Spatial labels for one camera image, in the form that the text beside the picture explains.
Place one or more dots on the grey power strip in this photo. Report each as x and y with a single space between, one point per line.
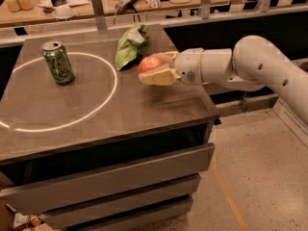
121 5

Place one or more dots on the red apple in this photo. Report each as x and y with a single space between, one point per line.
149 63

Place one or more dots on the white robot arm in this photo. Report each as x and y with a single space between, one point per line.
252 64

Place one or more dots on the green soda can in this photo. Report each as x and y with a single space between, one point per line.
58 62

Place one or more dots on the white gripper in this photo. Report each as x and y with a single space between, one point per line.
189 65

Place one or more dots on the grey drawer cabinet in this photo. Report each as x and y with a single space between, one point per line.
104 153

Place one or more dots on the white bowl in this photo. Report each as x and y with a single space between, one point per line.
63 12

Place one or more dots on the green rice chip bag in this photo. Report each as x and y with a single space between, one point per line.
132 46

